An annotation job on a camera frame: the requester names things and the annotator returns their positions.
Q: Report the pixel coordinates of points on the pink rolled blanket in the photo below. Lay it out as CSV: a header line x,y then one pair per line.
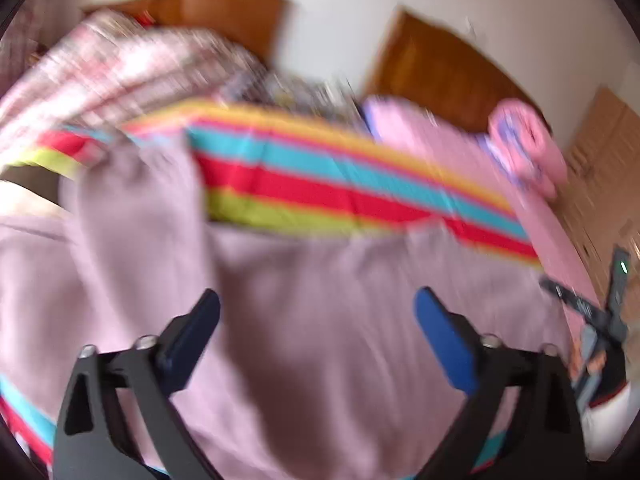
x,y
525,135

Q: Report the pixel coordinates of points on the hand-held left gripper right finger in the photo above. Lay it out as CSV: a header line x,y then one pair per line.
x,y
445,340

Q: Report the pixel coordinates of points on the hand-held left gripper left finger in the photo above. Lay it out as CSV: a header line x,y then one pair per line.
x,y
187,340

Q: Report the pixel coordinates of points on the mauve pants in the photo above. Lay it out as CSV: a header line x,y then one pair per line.
x,y
300,310

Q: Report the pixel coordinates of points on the pink bed sheet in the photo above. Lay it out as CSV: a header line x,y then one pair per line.
x,y
425,130

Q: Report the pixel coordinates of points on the wooden headboard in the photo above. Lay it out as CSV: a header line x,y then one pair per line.
x,y
225,20
440,70

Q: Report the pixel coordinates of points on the pink patterned quilt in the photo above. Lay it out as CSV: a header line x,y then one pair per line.
x,y
125,75

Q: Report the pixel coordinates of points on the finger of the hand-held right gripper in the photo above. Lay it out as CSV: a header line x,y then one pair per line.
x,y
575,302
620,280

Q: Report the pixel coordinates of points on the striped colourful blanket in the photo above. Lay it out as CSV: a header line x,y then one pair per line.
x,y
325,180

